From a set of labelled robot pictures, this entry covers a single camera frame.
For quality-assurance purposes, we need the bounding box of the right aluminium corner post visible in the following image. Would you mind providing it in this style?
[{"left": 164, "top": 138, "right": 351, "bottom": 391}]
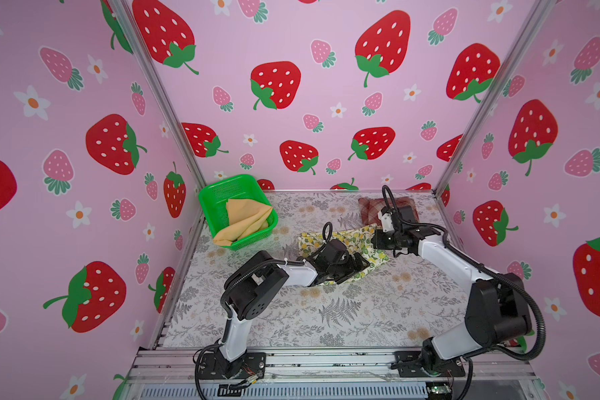
[{"left": 433, "top": 0, "right": 555, "bottom": 200}]

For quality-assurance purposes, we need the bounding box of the aluminium corner post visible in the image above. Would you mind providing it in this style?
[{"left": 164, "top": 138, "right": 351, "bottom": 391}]
[
  {"left": 110, "top": 0, "right": 207, "bottom": 189},
  {"left": 433, "top": 0, "right": 555, "bottom": 200}
]

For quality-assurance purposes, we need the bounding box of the yellow lemon print skirt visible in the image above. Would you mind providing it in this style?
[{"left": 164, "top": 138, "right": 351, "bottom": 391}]
[{"left": 298, "top": 225, "right": 389, "bottom": 285}]

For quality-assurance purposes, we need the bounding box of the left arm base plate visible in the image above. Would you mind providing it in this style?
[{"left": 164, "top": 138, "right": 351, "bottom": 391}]
[{"left": 196, "top": 351, "right": 267, "bottom": 380}]

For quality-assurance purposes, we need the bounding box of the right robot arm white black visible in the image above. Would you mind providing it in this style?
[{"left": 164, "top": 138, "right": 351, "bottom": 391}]
[{"left": 372, "top": 185, "right": 547, "bottom": 375}]

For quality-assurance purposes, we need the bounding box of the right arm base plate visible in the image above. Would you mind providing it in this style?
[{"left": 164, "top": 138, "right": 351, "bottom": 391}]
[{"left": 390, "top": 351, "right": 466, "bottom": 378}]

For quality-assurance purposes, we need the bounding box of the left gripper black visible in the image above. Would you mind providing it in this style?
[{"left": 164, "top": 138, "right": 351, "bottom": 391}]
[{"left": 326, "top": 251, "right": 370, "bottom": 283}]

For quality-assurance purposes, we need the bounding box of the tan cloth in basket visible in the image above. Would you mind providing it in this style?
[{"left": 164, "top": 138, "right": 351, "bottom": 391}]
[{"left": 213, "top": 199, "right": 273, "bottom": 247}]

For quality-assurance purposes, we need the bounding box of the left aluminium corner post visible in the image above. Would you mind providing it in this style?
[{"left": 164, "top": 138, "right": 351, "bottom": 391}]
[{"left": 110, "top": 0, "right": 207, "bottom": 189}]

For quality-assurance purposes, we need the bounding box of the red plaid skirt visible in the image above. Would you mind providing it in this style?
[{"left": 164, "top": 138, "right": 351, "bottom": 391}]
[{"left": 358, "top": 197, "right": 419, "bottom": 226}]

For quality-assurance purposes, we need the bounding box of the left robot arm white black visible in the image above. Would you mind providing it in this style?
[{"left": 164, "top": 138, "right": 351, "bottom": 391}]
[{"left": 194, "top": 223, "right": 371, "bottom": 381}]

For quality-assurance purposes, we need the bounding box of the aluminium mounting rail frame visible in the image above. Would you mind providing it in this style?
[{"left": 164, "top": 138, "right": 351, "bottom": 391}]
[{"left": 115, "top": 348, "right": 549, "bottom": 399}]

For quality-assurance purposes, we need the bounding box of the green circuit board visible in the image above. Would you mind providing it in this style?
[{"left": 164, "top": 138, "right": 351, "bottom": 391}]
[{"left": 426, "top": 382, "right": 453, "bottom": 400}]

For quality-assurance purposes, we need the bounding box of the green plastic basket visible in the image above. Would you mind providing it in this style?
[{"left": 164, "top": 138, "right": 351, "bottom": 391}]
[{"left": 199, "top": 174, "right": 278, "bottom": 251}]

